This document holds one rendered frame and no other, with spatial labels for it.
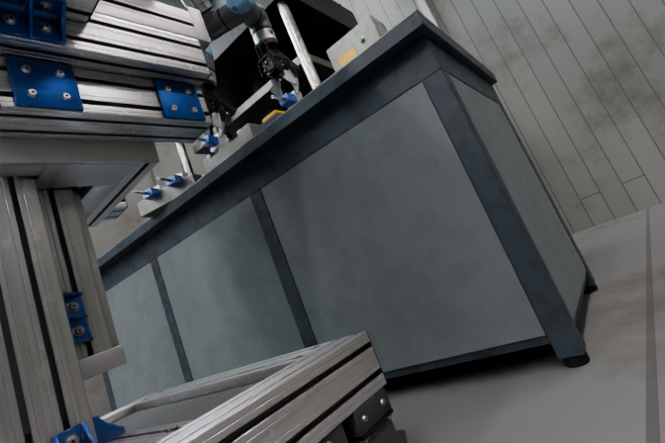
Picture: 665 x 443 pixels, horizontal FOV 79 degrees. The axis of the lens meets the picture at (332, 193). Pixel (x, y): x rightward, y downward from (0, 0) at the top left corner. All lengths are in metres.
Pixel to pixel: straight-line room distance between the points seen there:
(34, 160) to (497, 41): 3.42
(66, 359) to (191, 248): 0.84
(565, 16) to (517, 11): 0.36
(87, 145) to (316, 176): 0.56
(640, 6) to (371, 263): 2.97
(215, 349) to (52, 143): 0.96
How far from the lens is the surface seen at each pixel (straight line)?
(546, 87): 3.59
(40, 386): 0.78
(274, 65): 1.39
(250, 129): 1.33
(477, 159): 0.93
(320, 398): 0.63
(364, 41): 2.16
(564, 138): 3.53
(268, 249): 1.26
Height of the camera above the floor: 0.32
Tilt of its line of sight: 12 degrees up
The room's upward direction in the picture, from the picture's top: 22 degrees counter-clockwise
